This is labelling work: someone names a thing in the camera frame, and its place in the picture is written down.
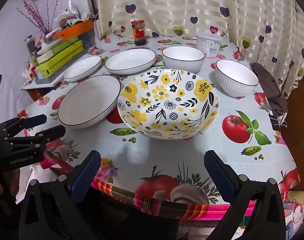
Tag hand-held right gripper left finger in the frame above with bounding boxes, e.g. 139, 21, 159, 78
18, 150, 102, 240

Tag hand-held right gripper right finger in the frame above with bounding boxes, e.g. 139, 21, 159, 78
204, 150, 287, 240

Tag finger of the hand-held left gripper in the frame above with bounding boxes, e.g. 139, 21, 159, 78
7, 125, 67, 154
0, 114, 47, 137

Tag large round white plate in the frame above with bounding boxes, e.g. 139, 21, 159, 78
58, 75, 122, 130

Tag small oval white plate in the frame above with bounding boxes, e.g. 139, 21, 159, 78
63, 55, 102, 82

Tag yellow floral deep plate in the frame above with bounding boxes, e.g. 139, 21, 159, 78
117, 69, 219, 140

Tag tall white ribbed bowl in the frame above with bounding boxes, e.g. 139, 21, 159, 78
215, 59, 259, 98

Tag large oval white plate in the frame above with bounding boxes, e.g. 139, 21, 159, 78
104, 48, 157, 75

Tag wide white ribbed bowl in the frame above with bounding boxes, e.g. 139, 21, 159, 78
162, 46, 205, 73

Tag person's left hand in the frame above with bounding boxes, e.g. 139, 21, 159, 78
0, 169, 20, 203

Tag grey striped box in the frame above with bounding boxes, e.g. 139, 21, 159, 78
23, 52, 85, 87

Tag vegetable-print tablecloth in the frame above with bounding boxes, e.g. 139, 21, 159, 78
17, 34, 301, 205

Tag lime green box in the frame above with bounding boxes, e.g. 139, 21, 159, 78
38, 47, 84, 78

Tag dark glass bottle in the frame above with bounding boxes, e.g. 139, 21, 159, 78
26, 35, 38, 56

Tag cream and green box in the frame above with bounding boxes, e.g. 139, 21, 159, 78
36, 41, 83, 64

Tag black binder clip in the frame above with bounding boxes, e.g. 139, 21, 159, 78
269, 112, 288, 131

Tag colourful printed blanket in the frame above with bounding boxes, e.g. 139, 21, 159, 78
283, 190, 304, 240

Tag olive green flat box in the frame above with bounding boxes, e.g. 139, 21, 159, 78
43, 36, 79, 52

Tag purple flower branches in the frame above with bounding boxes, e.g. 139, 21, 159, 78
17, 0, 65, 35

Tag brown wooden furniture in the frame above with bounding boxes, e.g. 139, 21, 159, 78
283, 79, 304, 190

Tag dark box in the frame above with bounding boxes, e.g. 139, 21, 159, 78
79, 29, 96, 52

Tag orange box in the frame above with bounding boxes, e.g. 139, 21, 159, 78
53, 20, 95, 40

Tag brown dotted cloth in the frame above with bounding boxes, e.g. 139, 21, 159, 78
252, 62, 288, 117

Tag crumpled plastic bags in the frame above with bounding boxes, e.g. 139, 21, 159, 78
56, 0, 91, 29

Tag red-label sauce jar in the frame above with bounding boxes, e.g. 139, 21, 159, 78
131, 19, 148, 47

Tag white plastic tub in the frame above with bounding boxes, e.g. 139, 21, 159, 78
195, 32, 222, 58

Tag cream heart-print curtain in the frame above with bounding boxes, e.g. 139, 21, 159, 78
93, 0, 304, 98

